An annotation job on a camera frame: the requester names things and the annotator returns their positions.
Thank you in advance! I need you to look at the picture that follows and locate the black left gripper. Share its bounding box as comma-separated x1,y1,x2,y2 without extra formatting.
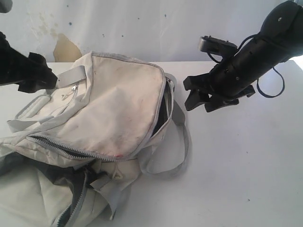
0,33,57,94

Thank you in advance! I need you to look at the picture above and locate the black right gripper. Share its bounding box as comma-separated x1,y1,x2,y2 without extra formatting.
184,40,279,113

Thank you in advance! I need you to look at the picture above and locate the white fabric backpack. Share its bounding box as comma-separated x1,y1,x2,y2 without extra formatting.
0,52,190,227

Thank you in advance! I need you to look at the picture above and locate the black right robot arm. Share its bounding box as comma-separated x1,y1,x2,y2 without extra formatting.
183,0,303,113

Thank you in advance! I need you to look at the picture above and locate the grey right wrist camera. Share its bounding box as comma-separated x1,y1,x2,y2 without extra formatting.
198,36,238,58

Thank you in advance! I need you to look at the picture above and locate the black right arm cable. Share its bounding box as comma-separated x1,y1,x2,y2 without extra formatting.
208,34,286,98

